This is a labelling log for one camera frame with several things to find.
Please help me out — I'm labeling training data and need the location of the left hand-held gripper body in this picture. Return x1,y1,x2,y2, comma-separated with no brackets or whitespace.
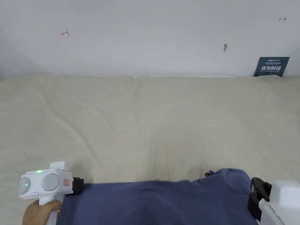
19,161,84,225

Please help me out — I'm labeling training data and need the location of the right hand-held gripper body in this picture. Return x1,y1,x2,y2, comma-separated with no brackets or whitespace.
248,180,300,225

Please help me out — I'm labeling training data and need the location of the dark blue shirt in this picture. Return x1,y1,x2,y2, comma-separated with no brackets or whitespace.
57,168,259,225

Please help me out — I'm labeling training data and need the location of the person's left hand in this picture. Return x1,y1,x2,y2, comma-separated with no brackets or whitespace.
22,200,63,225

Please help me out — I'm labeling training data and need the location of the dark sign card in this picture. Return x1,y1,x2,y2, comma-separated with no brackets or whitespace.
253,57,290,77

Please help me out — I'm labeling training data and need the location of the bed with beige sheet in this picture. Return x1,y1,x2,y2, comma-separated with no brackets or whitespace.
0,74,300,225

